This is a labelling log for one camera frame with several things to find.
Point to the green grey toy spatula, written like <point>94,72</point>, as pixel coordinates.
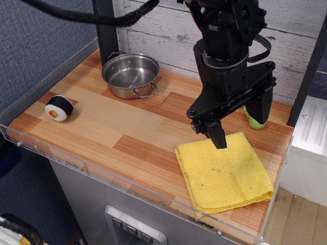
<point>252,122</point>

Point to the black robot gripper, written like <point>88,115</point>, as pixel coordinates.
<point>227,86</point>

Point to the yellow folded towel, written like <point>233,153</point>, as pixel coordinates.
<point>223,179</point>

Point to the silver dispenser button panel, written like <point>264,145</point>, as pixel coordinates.
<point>134,227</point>

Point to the stainless steel pot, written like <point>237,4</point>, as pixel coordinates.
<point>131,76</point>

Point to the yellow object bottom left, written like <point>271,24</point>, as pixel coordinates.
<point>24,241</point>

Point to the white aluminium box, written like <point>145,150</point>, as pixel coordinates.
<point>304,172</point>

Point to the dark vertical post right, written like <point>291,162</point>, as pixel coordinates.
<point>309,76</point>

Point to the clear acrylic guard rail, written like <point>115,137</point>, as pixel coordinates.
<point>121,153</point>

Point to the toy sushi roll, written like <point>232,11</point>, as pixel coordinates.
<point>59,108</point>

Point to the dark vertical post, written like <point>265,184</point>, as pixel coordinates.
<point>309,76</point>
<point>107,36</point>

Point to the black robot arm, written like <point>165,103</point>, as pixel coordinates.
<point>231,60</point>

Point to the dark vertical post left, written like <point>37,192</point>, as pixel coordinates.
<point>107,36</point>

